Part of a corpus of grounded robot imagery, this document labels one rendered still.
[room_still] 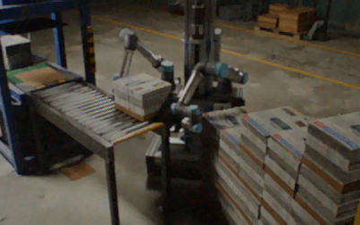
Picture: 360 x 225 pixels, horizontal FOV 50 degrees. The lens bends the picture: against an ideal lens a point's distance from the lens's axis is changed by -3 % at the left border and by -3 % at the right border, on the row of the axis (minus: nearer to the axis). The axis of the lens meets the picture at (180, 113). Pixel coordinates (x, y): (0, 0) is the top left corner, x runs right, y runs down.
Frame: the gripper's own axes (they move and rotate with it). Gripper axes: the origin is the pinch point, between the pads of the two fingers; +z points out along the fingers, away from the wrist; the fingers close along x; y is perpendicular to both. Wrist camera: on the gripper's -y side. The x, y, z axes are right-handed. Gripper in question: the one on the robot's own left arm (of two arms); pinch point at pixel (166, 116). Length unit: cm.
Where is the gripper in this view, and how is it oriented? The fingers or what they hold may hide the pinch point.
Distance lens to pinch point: 305.5
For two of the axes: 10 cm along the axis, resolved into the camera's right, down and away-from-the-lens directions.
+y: 0.0, -9.1, -4.2
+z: -6.8, -3.1, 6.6
